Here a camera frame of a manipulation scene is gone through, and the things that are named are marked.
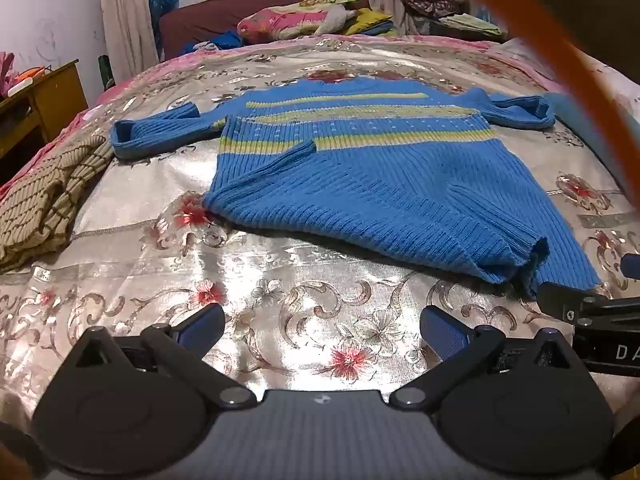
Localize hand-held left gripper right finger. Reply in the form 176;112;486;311
389;304;577;408

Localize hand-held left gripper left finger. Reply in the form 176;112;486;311
74;303;258;407

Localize blue striped knit sweater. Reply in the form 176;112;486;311
109;80;603;301

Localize floral satin bedspread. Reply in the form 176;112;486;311
0;34;640;436

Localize beige checkered cloth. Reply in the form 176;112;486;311
0;132;117;273

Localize dark object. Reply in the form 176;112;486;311
514;0;640;68

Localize wooden cabinet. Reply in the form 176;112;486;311
0;59;90;183

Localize blue crumpled cloth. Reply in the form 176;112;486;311
184;30;246;56

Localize light green folded cloth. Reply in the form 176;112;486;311
440;12;506;38

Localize orange item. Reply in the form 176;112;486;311
15;66;53;86

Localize maroon sofa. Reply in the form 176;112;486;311
158;0;381;61

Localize yellow green folded cloths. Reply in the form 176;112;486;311
345;7;401;38

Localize pink patterned cloth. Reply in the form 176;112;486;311
0;51;17;98

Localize pink floral quilt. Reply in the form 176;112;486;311
236;0;362;45

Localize blue plastic bag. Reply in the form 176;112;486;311
148;0;180;28

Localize white plush toy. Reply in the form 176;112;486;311
314;6;358;36

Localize orange strap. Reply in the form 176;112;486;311
439;0;640;186

